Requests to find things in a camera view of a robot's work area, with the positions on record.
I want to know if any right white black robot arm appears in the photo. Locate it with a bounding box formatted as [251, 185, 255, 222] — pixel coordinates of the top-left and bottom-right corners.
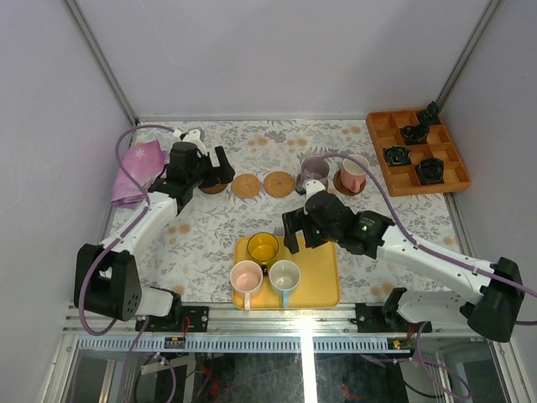
[282, 191, 525, 343]

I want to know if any blue handled white mug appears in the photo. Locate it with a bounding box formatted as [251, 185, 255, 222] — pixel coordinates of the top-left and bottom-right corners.
[268, 259, 301, 308]

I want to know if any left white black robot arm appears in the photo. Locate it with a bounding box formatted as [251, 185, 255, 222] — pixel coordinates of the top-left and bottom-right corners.
[74, 142, 235, 332]

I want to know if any black wrapped item bottom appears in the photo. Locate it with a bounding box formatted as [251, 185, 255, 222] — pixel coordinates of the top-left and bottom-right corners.
[414, 158, 445, 186]

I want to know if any aluminium front rail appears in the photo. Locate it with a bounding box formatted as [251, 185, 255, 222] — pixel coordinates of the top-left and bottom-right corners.
[62, 302, 482, 338]

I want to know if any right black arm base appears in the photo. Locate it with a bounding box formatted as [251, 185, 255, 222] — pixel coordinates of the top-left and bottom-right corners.
[350, 287, 433, 333]

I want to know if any black wrapped item top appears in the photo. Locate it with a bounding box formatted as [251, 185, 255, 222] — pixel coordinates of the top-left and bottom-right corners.
[416, 101, 440, 126]

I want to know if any purple mug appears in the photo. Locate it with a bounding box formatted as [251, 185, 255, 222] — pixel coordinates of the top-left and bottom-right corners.
[295, 157, 330, 195]

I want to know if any woven rattan coaster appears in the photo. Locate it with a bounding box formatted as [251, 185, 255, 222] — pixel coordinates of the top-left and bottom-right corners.
[263, 171, 295, 198]
[232, 174, 261, 199]

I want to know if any yellow plastic tray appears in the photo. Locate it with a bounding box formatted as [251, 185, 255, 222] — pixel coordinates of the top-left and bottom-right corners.
[234, 235, 341, 311]

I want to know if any dark wooden coaster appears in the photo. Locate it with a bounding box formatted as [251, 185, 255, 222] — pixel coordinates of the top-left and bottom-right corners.
[200, 183, 227, 195]

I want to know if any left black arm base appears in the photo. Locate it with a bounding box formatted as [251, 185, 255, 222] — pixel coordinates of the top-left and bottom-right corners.
[136, 287, 210, 334]

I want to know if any pink purple folded cloth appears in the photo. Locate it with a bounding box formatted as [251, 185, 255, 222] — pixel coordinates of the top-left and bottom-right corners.
[111, 140, 167, 208]

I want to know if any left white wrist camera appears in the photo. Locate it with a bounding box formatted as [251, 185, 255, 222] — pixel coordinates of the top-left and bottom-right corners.
[173, 128, 208, 155]

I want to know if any yellow glass cup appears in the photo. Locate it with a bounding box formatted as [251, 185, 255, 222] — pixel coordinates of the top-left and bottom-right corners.
[247, 233, 279, 270]

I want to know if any black green wrapped item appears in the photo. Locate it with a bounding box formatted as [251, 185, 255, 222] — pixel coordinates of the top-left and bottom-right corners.
[383, 145, 411, 167]

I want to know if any orange compartment tray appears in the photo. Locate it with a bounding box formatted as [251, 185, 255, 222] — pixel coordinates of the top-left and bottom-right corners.
[366, 109, 472, 196]

